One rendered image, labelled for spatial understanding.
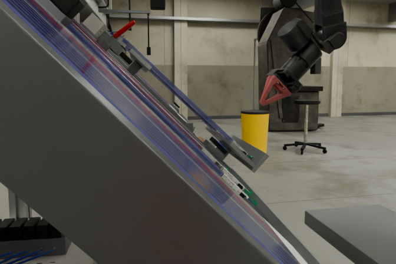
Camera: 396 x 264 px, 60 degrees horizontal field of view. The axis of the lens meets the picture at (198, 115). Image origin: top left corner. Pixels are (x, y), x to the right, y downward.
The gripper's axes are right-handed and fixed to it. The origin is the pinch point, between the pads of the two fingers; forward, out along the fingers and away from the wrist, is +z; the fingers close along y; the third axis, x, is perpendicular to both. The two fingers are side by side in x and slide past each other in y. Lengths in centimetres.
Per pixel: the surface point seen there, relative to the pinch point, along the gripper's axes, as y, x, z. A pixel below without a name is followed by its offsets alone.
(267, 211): 30.8, 5.1, 19.2
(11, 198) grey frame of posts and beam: -1, -30, 61
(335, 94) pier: -736, 346, -291
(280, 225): 37.0, 5.1, 19.2
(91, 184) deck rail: 70, -24, 23
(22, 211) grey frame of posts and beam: -1, -26, 62
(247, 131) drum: -316, 106, -23
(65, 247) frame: 19, -15, 52
